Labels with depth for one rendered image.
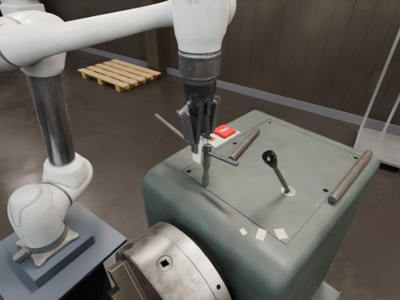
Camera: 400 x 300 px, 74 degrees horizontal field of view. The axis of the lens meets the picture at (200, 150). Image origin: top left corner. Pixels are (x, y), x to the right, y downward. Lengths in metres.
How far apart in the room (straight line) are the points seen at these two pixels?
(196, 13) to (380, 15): 3.31
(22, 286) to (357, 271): 1.98
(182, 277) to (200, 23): 0.49
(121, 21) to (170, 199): 0.45
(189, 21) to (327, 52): 3.42
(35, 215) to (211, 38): 0.87
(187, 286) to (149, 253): 0.11
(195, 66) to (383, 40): 3.33
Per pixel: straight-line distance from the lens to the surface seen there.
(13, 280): 1.34
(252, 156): 0.84
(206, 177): 0.71
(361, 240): 2.50
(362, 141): 3.49
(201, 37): 0.54
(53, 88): 1.02
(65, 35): 0.72
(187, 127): 0.62
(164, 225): 0.69
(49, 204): 1.14
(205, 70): 0.57
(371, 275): 2.33
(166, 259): 0.61
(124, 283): 0.68
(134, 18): 0.73
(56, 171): 1.20
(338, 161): 0.91
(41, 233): 1.18
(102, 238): 1.31
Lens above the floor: 1.75
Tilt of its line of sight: 35 degrees down
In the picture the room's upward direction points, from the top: straight up
